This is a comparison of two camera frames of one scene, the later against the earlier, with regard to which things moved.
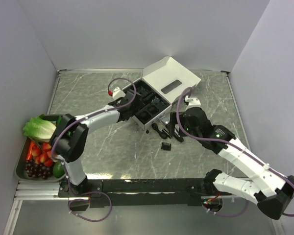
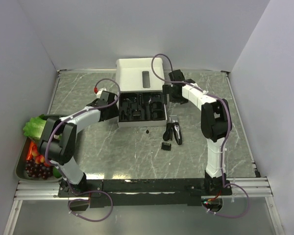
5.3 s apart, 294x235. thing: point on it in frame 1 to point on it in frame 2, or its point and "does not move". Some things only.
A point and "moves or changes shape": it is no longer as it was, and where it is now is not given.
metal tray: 21,173 does not move
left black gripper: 119,102 to 114,113
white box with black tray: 163,83 moves or changes shape
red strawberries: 42,152 does not move
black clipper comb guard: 165,146 does not move
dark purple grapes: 37,170 does not move
